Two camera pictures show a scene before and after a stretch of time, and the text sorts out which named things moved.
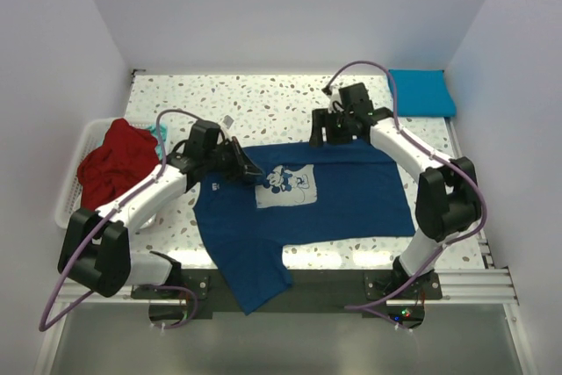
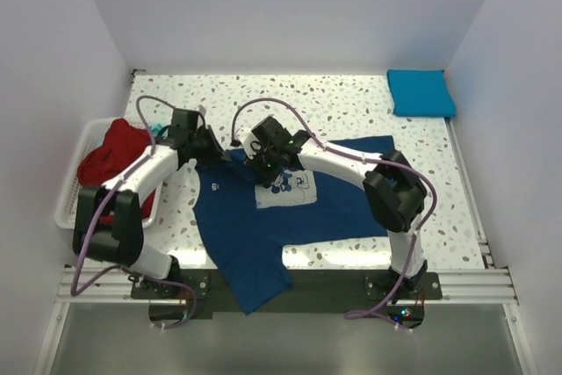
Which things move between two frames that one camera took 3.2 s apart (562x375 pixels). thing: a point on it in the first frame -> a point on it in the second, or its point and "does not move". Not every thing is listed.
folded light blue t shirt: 422,93 does not move
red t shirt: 126,154 does not move
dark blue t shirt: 305,191 does not move
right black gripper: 321,118 -> 262,176
